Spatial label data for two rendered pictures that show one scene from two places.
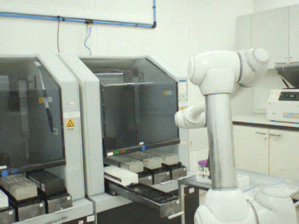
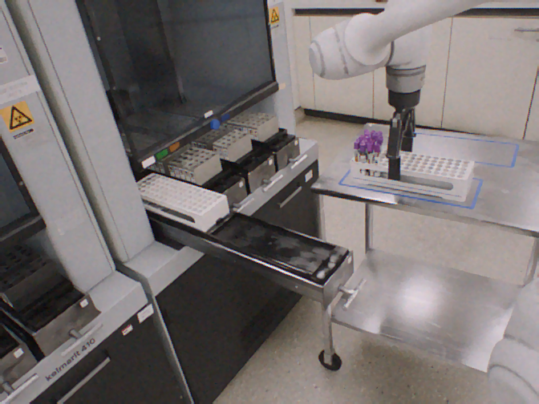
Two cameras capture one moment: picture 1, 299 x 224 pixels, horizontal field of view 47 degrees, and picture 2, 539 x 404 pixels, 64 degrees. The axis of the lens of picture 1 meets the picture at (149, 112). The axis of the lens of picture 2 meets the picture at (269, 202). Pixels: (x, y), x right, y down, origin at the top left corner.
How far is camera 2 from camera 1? 1.04 m
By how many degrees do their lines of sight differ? 30
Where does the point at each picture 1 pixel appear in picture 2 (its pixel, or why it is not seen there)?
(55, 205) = (55, 333)
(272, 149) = not seen: hidden behind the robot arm
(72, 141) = (43, 161)
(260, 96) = not seen: outside the picture
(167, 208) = (334, 284)
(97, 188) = (138, 241)
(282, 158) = not seen: hidden behind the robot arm
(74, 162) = (67, 212)
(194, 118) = (373, 53)
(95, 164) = (119, 194)
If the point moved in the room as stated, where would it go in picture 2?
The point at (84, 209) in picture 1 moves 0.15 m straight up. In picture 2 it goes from (126, 305) to (107, 258)
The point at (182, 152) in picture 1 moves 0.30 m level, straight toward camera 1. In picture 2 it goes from (282, 107) to (305, 141)
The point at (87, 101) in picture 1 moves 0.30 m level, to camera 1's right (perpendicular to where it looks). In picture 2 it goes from (48, 38) to (197, 11)
